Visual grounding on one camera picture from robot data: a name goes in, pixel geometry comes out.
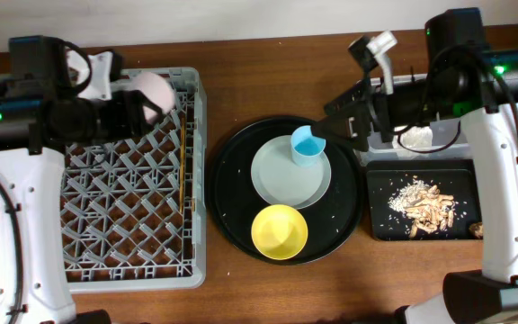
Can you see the white napkin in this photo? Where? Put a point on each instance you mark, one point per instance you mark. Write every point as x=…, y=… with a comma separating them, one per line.
x=415, y=138

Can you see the grey plate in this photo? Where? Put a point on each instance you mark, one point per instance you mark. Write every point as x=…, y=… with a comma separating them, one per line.
x=279, y=180

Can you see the black rectangular tray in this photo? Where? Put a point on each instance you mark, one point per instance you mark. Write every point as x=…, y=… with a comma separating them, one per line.
x=388, y=180

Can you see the food scraps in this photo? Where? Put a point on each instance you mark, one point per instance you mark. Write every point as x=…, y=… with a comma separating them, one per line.
x=424, y=210

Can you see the wooden chopstick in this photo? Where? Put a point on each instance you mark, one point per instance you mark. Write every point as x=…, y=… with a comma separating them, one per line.
x=182, y=165

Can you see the blue plastic cup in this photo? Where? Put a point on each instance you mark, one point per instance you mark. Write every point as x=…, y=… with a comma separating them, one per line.
x=306, y=148

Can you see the pink plastic cup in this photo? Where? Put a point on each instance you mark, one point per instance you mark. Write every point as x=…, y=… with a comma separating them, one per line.
x=158, y=91

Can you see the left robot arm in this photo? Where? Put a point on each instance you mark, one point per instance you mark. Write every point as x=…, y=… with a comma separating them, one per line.
x=56, y=96

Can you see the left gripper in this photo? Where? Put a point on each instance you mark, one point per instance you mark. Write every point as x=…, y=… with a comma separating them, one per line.
x=129, y=112

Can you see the yellow plastic bowl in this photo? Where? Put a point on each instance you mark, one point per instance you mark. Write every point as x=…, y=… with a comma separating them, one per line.
x=279, y=232

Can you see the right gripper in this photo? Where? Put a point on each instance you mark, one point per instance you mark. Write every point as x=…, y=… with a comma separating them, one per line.
x=364, y=118

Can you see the grey dishwasher rack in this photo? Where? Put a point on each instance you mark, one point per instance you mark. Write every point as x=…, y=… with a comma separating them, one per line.
x=121, y=226

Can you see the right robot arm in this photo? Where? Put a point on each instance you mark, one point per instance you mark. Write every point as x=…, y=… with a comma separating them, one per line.
x=477, y=86

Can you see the clear plastic bin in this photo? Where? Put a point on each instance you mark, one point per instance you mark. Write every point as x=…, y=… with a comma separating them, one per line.
x=437, y=134

